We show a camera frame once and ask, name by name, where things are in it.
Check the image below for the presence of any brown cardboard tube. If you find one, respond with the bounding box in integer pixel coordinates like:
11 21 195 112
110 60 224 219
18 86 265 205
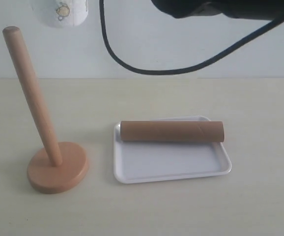
120 121 225 143

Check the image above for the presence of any patterned white paper towel roll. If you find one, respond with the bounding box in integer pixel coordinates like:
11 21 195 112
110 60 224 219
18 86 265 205
45 0 88 28

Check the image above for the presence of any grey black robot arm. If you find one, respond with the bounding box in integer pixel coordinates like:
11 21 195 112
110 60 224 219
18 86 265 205
152 0 284 20

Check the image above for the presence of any wooden paper towel holder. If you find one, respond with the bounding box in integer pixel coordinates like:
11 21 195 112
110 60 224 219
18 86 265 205
2 26 89 194

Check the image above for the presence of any white rectangular tray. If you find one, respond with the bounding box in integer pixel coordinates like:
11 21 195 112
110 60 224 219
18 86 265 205
114 116 232 184

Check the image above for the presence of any black cable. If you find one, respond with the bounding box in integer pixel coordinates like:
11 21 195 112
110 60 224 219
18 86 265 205
99 0 284 76

